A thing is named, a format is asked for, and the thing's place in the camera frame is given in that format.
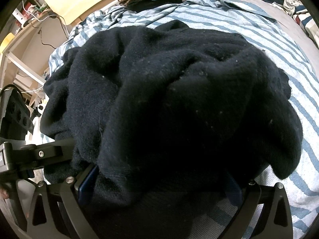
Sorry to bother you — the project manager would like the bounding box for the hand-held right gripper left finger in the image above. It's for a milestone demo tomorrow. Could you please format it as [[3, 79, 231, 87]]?
[[26, 166, 100, 239]]

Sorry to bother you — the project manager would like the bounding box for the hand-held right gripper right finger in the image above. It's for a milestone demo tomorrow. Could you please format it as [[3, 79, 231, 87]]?
[[224, 179, 293, 239]]

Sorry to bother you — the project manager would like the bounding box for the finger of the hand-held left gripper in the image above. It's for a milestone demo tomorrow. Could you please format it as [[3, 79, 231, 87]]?
[[17, 138, 76, 178]]

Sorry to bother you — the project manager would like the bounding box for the navy button cardigan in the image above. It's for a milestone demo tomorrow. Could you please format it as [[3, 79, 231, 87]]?
[[40, 20, 303, 239]]

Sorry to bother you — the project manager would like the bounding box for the wooden headboard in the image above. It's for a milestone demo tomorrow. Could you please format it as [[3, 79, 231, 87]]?
[[42, 0, 242, 26]]

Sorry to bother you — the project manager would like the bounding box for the blue striped blanket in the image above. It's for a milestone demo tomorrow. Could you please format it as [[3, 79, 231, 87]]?
[[48, 0, 319, 239]]

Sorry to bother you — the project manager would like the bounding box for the grey bed sheet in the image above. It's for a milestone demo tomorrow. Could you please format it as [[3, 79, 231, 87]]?
[[194, 0, 312, 63]]

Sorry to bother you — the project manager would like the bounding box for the black power cable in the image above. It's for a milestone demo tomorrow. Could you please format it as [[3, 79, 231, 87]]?
[[37, 15, 71, 50]]

